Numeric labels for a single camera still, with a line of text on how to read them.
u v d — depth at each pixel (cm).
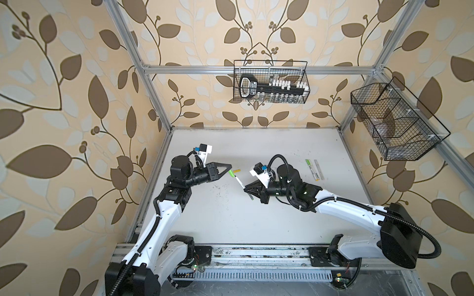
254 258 75
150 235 44
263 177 66
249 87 84
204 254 74
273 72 91
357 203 48
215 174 65
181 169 56
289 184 58
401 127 73
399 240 42
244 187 72
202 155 68
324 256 72
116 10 72
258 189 68
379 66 89
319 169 102
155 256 42
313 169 101
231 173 70
